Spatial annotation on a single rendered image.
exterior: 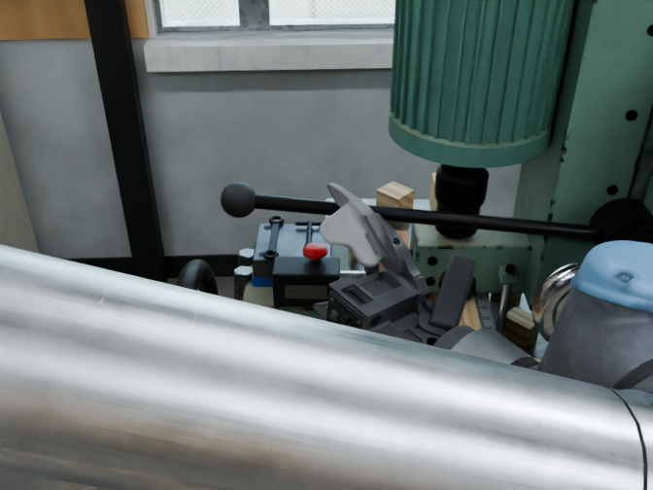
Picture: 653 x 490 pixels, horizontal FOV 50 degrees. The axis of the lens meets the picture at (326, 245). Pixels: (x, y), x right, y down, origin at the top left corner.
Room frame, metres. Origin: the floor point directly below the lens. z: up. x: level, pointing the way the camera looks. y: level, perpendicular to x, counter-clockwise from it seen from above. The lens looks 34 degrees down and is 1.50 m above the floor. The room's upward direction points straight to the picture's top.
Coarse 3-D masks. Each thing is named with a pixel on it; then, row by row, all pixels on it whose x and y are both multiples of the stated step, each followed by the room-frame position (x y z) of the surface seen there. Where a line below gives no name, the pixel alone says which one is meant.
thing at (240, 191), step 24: (240, 192) 0.58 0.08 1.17; (240, 216) 0.57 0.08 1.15; (384, 216) 0.58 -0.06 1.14; (408, 216) 0.58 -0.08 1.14; (432, 216) 0.58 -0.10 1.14; (456, 216) 0.58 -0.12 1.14; (480, 216) 0.58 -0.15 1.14; (600, 216) 0.59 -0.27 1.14; (624, 216) 0.57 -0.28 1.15; (648, 216) 0.57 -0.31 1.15; (600, 240) 0.57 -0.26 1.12; (648, 240) 0.55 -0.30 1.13
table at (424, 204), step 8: (328, 200) 1.02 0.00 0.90; (368, 200) 1.02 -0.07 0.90; (416, 200) 1.02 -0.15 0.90; (424, 200) 1.02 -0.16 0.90; (416, 208) 1.00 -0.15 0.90; (424, 208) 1.00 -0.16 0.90; (328, 216) 0.97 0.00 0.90; (392, 224) 0.95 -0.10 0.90; (400, 224) 0.95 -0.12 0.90; (408, 224) 0.95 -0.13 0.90; (408, 232) 0.92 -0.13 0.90; (352, 264) 0.84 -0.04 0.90; (360, 264) 0.84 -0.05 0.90
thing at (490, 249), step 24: (432, 240) 0.70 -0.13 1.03; (456, 240) 0.70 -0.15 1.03; (480, 240) 0.70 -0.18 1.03; (504, 240) 0.70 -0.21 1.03; (528, 240) 0.70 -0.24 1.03; (432, 264) 0.68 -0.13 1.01; (480, 264) 0.69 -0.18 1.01; (504, 264) 0.69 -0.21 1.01; (528, 264) 0.69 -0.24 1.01; (432, 288) 0.69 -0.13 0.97; (480, 288) 0.69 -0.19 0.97
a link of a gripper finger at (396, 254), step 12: (372, 216) 0.55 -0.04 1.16; (372, 228) 0.54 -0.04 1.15; (384, 228) 0.54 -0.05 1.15; (384, 240) 0.53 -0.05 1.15; (396, 240) 0.53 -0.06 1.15; (384, 252) 0.53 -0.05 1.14; (396, 252) 0.52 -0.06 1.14; (408, 252) 0.52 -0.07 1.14; (384, 264) 0.52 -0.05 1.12; (396, 264) 0.51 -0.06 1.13; (408, 264) 0.51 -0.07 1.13; (408, 276) 0.51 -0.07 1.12
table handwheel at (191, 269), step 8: (192, 264) 0.77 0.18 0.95; (200, 264) 0.78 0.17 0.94; (208, 264) 0.82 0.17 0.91; (184, 272) 0.75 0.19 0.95; (192, 272) 0.75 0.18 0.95; (200, 272) 0.77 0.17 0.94; (208, 272) 0.81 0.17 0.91; (184, 280) 0.73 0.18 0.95; (192, 280) 0.73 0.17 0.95; (200, 280) 0.82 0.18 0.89; (208, 280) 0.83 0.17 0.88; (192, 288) 0.72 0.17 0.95; (200, 288) 0.84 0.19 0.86; (208, 288) 0.84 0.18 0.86; (216, 288) 0.85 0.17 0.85
